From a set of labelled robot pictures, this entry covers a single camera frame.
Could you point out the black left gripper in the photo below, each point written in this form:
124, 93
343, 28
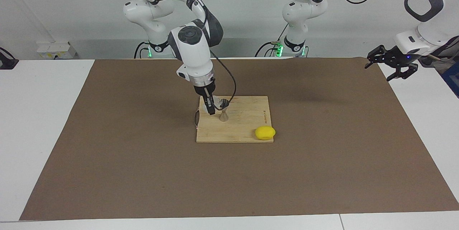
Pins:
396, 57

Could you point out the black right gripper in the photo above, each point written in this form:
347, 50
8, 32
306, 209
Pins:
205, 89

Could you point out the clear glass cup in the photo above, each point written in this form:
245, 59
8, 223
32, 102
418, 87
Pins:
204, 108

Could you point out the metal jigger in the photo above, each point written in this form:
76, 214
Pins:
224, 117

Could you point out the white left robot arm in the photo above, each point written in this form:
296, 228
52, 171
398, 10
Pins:
430, 14

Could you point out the wooden cutting board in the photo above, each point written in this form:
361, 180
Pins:
244, 122

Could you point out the black tripod stand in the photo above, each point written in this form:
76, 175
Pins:
432, 63

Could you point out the yellow lemon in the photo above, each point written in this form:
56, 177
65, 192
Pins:
265, 132

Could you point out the blue crate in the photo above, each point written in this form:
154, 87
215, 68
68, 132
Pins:
452, 79

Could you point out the brown table mat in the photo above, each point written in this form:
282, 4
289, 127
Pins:
229, 179

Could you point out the white wall socket box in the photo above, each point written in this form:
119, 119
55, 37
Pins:
53, 48

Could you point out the black clamp mount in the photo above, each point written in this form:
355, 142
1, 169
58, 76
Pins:
6, 63

